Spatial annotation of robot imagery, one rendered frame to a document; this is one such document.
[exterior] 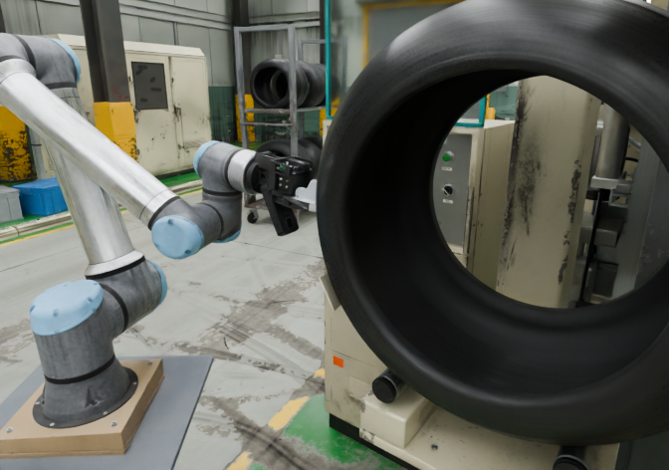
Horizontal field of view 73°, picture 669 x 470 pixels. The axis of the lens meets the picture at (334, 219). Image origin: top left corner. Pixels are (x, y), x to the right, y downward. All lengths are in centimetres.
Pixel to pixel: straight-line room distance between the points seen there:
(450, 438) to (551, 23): 65
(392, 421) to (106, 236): 82
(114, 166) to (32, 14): 843
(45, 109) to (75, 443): 71
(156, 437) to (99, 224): 53
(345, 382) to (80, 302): 108
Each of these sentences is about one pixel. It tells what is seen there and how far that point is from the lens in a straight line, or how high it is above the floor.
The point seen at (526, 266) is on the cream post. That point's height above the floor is 103.
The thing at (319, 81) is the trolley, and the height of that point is 144.
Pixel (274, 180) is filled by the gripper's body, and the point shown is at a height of 120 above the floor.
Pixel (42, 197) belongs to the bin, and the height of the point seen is 21.
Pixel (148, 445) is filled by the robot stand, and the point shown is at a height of 60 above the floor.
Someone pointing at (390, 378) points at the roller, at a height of 92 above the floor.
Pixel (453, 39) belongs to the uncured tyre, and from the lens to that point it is 58.
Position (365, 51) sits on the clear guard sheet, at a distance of 152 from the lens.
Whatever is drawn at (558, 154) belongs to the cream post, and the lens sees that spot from 95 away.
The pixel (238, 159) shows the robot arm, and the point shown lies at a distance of 96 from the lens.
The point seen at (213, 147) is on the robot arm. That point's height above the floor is 125.
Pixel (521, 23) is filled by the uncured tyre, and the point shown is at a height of 144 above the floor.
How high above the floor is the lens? 138
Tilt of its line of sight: 16 degrees down
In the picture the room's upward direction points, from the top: straight up
